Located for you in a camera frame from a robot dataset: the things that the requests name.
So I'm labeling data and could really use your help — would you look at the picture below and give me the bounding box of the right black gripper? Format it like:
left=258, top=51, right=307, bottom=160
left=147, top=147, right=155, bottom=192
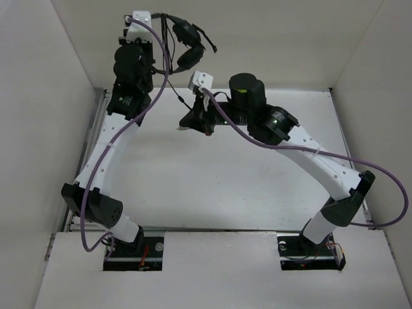
left=179, top=91, right=252, bottom=136

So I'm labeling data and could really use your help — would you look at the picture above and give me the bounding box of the black headset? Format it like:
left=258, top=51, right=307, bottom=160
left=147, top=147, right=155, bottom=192
left=151, top=13, right=218, bottom=75

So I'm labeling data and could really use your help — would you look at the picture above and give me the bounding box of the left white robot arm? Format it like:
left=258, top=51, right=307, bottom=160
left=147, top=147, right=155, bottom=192
left=61, top=39, right=155, bottom=256

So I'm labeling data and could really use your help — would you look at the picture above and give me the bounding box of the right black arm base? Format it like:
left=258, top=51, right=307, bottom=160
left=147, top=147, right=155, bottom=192
left=277, top=234, right=346, bottom=271

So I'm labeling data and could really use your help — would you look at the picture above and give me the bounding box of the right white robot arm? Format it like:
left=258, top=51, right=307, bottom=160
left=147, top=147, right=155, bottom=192
left=179, top=71, right=375, bottom=254

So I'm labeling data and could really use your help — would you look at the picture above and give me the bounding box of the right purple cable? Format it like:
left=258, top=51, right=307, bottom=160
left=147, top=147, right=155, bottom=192
left=201, top=86, right=409, bottom=268

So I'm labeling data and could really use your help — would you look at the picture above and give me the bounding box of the purple cable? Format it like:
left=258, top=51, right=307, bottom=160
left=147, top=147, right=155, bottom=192
left=201, top=86, right=409, bottom=268
left=80, top=15, right=171, bottom=252

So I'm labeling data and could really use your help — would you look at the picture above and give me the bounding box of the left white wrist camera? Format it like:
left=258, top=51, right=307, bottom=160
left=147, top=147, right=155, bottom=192
left=124, top=10, right=153, bottom=42

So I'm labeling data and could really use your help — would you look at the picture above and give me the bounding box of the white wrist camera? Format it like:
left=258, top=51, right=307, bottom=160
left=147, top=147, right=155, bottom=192
left=188, top=70, right=214, bottom=91
left=124, top=10, right=153, bottom=42

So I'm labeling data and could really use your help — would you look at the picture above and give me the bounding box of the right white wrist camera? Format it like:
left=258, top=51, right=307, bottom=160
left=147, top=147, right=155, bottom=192
left=188, top=70, right=214, bottom=91

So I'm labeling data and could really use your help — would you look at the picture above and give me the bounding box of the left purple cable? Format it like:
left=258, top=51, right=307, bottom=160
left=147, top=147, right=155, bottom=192
left=80, top=15, right=171, bottom=252

